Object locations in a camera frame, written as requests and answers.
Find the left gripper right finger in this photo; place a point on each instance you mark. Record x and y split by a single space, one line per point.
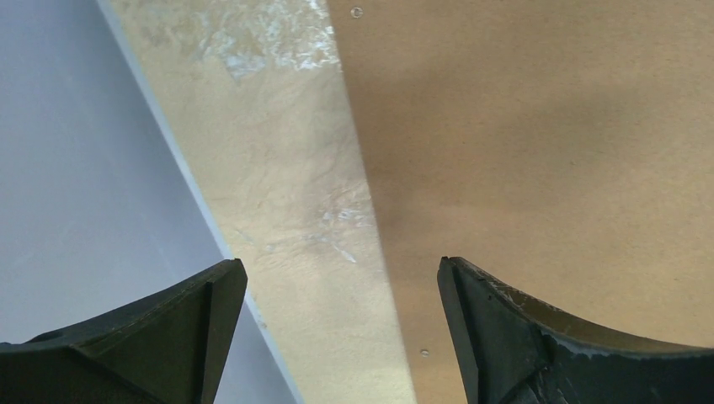
514 348

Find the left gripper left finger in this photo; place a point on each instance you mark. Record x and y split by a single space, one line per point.
168 347

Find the brown hardboard backing board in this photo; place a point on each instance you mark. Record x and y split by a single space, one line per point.
565 147

